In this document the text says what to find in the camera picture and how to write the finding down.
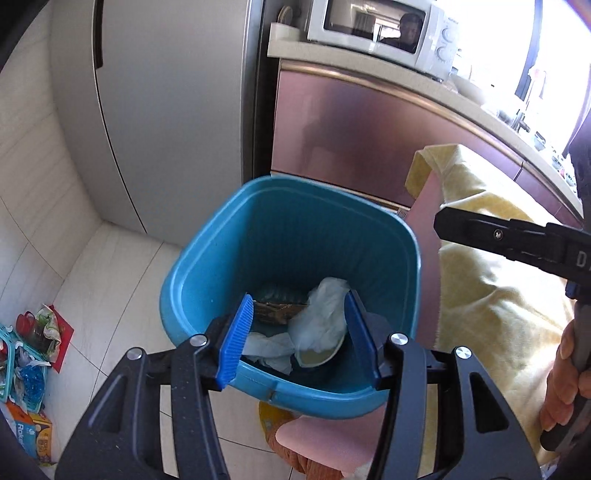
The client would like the large white bowl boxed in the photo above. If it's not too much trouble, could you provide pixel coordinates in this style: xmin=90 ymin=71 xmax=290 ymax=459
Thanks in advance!
xmin=450 ymin=74 xmax=486 ymax=105

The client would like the white utensil container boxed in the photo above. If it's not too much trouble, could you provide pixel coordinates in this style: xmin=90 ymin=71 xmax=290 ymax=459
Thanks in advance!
xmin=269 ymin=6 xmax=311 ymax=47

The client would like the maroon kitchen cabinet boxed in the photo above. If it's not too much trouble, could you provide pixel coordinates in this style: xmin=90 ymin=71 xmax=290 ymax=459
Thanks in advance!
xmin=270 ymin=58 xmax=583 ymax=222

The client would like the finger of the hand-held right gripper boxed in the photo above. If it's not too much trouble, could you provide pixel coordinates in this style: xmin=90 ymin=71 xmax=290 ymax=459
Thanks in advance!
xmin=434 ymin=207 xmax=561 ymax=274

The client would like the person's right hand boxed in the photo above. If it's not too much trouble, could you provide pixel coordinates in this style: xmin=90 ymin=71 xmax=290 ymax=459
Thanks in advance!
xmin=539 ymin=318 xmax=583 ymax=435

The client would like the yellow patterned tablecloth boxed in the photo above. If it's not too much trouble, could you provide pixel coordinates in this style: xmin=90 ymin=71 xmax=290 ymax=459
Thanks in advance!
xmin=405 ymin=144 xmax=578 ymax=467

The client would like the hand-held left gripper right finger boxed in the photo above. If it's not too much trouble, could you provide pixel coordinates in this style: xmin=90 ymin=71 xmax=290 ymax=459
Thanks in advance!
xmin=344 ymin=290 xmax=543 ymax=480

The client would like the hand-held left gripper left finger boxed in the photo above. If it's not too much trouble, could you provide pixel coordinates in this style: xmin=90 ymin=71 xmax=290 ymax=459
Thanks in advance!
xmin=54 ymin=293 xmax=254 ymax=480

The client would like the grey refrigerator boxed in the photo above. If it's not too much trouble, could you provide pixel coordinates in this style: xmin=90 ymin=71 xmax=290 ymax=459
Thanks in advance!
xmin=48 ymin=0 xmax=273 ymax=236

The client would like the white crumpled tissue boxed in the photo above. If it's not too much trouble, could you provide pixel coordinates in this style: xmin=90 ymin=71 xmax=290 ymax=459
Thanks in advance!
xmin=240 ymin=332 xmax=296 ymax=374
xmin=288 ymin=277 xmax=352 ymax=356

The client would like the colourful cardboard box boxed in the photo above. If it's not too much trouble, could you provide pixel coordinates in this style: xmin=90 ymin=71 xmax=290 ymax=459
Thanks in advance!
xmin=7 ymin=401 xmax=54 ymax=462

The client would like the brown snack wrapper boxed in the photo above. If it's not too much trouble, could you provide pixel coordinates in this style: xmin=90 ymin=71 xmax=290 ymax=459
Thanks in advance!
xmin=253 ymin=300 xmax=308 ymax=326

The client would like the red packaging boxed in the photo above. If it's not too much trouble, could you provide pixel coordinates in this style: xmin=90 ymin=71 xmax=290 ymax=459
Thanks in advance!
xmin=16 ymin=305 xmax=75 ymax=374

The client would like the metal faucet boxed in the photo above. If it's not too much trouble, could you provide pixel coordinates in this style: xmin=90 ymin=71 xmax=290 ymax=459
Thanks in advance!
xmin=498 ymin=85 xmax=539 ymax=134

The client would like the blue plastic trash bin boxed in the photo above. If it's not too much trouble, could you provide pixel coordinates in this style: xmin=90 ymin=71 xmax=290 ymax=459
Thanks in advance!
xmin=159 ymin=176 xmax=422 ymax=419

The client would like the white microwave oven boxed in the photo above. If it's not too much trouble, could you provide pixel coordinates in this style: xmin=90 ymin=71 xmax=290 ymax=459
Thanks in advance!
xmin=307 ymin=0 xmax=462 ymax=80

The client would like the yellow round object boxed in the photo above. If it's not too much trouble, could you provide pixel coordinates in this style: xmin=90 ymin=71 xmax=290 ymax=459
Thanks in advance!
xmin=259 ymin=401 xmax=301 ymax=444

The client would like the white paper cup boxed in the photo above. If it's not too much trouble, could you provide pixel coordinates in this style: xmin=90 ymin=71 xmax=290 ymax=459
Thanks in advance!
xmin=294 ymin=337 xmax=345 ymax=370

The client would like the teal plastic basket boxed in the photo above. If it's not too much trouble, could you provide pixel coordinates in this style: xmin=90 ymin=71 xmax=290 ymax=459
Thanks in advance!
xmin=0 ymin=323 xmax=51 ymax=416

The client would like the window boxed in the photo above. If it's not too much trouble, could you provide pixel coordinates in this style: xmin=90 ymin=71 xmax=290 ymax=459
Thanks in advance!
xmin=434 ymin=0 xmax=591 ymax=155

